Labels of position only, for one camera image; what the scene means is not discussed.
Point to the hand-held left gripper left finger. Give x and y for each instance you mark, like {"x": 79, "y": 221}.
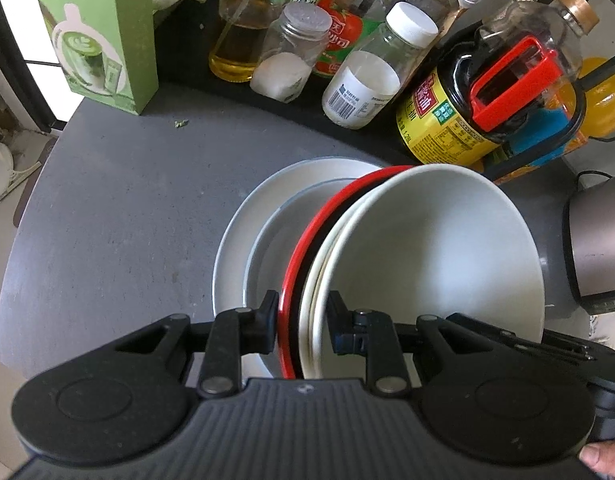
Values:
{"x": 271, "y": 322}

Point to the person's right hand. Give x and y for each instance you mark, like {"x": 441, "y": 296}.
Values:
{"x": 605, "y": 460}

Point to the red-rimmed white bowl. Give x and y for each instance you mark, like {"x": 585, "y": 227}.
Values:
{"x": 312, "y": 240}

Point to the green drink carton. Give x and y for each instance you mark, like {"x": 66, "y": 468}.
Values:
{"x": 102, "y": 45}

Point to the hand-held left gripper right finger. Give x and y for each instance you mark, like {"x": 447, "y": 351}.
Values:
{"x": 334, "y": 327}

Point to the cooking oil bottle with white cap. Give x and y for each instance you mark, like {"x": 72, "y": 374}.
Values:
{"x": 237, "y": 35}

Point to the plain white bowl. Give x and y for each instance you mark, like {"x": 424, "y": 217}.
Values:
{"x": 437, "y": 255}

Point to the ketchup bottle with tomato label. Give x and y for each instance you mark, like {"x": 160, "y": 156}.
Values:
{"x": 352, "y": 25}

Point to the glass salt shaker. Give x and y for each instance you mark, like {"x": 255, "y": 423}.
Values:
{"x": 287, "y": 60}

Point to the white floor fan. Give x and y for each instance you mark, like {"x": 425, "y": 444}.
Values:
{"x": 2, "y": 175}

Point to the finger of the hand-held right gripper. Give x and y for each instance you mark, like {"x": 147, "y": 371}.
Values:
{"x": 527, "y": 337}

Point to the orange juice bottle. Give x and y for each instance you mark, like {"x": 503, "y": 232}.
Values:
{"x": 602, "y": 95}

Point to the white-capped bottle of white liquid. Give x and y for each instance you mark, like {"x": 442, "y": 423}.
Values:
{"x": 367, "y": 85}

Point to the grey kitchen appliance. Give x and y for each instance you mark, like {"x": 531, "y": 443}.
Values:
{"x": 600, "y": 250}

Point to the plain white plate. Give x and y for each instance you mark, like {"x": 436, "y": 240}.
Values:
{"x": 237, "y": 240}

